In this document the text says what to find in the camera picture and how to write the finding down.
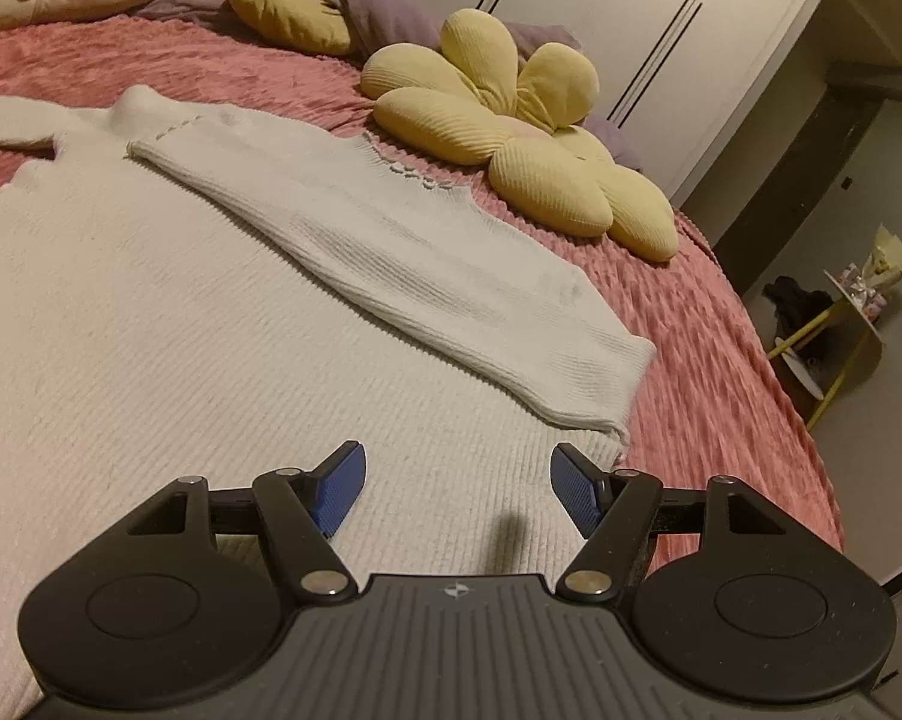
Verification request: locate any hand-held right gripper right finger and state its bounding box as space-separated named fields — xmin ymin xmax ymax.
xmin=550 ymin=442 xmax=780 ymax=605

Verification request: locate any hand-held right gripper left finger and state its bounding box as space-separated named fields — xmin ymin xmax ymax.
xmin=125 ymin=439 xmax=367 ymax=605

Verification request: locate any white knit sweater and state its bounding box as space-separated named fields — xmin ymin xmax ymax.
xmin=0 ymin=84 xmax=658 ymax=720

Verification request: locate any pink ribbed blanket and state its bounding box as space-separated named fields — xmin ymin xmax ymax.
xmin=0 ymin=15 xmax=846 ymax=586

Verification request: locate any black cloth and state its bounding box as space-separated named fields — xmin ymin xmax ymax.
xmin=762 ymin=276 xmax=834 ymax=338

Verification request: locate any yellow flower-shaped pillow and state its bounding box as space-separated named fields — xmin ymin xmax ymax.
xmin=361 ymin=9 xmax=681 ymax=263

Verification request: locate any yellow-legged side table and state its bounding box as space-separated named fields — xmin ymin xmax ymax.
xmin=766 ymin=270 xmax=902 ymax=428

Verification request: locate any wrapped flower bouquet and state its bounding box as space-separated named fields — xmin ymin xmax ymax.
xmin=841 ymin=223 xmax=902 ymax=323

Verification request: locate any yellow ribbed cushion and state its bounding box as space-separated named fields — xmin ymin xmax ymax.
xmin=230 ymin=0 xmax=354 ymax=57

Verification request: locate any white wardrobe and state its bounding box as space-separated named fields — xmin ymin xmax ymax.
xmin=331 ymin=0 xmax=849 ymax=203

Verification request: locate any purple duvet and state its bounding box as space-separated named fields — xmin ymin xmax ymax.
xmin=132 ymin=0 xmax=647 ymax=173

